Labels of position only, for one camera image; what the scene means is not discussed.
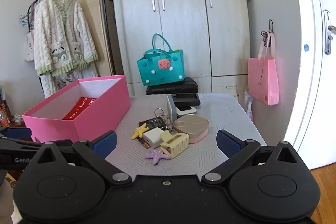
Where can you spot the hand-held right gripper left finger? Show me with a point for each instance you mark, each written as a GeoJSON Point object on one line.
{"type": "Point", "coordinates": [106, 144]}

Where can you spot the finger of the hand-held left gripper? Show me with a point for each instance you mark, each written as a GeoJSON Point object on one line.
{"type": "Point", "coordinates": [18, 132]}

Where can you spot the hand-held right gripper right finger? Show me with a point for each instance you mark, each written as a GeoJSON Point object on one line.
{"type": "Point", "coordinates": [227, 144]}

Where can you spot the pink storage box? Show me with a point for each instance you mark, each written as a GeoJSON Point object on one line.
{"type": "Point", "coordinates": [99, 113]}

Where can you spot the cream hair claw clip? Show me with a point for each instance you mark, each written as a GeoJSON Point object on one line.
{"type": "Point", "coordinates": [176, 145]}

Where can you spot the black charger cradle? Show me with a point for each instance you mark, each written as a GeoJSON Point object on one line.
{"type": "Point", "coordinates": [186, 99]}

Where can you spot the grey patterned bed cover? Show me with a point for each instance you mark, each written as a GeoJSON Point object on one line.
{"type": "Point", "coordinates": [225, 113]}

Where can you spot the yellow starfish hair clip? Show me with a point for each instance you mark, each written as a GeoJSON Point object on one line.
{"type": "Point", "coordinates": [139, 132]}

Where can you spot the pink compact case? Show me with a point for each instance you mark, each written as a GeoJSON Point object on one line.
{"type": "Point", "coordinates": [191, 128]}

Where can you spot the red flat box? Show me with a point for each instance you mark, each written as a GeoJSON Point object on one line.
{"type": "Point", "coordinates": [78, 108]}

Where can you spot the clear plastic bag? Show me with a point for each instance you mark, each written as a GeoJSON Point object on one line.
{"type": "Point", "coordinates": [248, 103]}

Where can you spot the white charger adapter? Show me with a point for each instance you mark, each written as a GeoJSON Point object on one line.
{"type": "Point", "coordinates": [153, 137]}

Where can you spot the black phone battery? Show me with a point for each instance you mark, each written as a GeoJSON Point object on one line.
{"type": "Point", "coordinates": [153, 123]}

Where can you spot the white charger tray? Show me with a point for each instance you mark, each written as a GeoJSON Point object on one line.
{"type": "Point", "coordinates": [187, 109]}

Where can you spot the purple starfish hair clip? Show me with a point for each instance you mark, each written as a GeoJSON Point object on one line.
{"type": "Point", "coordinates": [157, 157]}

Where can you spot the pink shopping bag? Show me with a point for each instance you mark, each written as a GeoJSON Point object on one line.
{"type": "Point", "coordinates": [263, 79]}

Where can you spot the black suitcase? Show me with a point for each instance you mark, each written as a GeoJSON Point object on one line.
{"type": "Point", "coordinates": [173, 87]}

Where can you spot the white tote bag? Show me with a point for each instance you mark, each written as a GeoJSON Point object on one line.
{"type": "Point", "coordinates": [29, 48]}

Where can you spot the teal handbag with pompoms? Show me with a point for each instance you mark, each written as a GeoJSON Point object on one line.
{"type": "Point", "coordinates": [162, 66]}

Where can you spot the white green fleece robe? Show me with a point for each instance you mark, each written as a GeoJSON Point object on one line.
{"type": "Point", "coordinates": [63, 35]}

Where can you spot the teal clothes hangers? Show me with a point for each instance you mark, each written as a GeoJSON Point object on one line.
{"type": "Point", "coordinates": [26, 19]}

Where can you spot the blue round sticker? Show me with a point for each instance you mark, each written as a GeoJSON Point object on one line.
{"type": "Point", "coordinates": [306, 47]}

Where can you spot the light wooden panel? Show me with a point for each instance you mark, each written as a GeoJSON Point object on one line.
{"type": "Point", "coordinates": [92, 16]}

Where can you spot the light wooden wardrobe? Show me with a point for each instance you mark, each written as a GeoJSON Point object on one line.
{"type": "Point", "coordinates": [183, 16]}

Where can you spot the black metal clothes rack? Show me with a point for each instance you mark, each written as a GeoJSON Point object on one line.
{"type": "Point", "coordinates": [103, 3]}

